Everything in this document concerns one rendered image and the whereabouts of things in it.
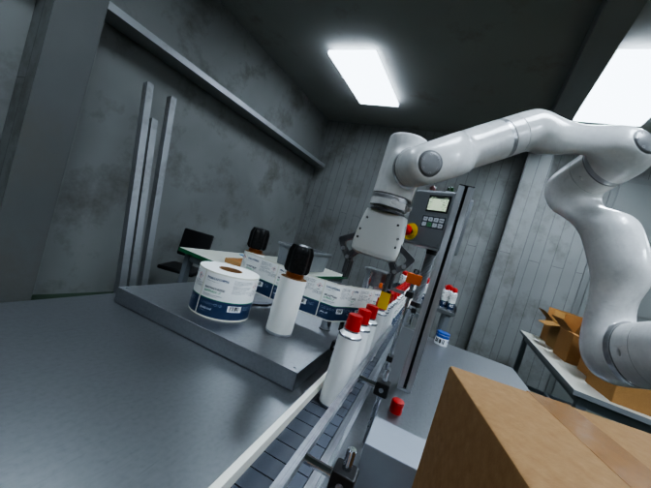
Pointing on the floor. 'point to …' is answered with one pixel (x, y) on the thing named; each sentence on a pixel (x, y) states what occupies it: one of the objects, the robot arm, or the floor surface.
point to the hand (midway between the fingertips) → (365, 280)
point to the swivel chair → (189, 247)
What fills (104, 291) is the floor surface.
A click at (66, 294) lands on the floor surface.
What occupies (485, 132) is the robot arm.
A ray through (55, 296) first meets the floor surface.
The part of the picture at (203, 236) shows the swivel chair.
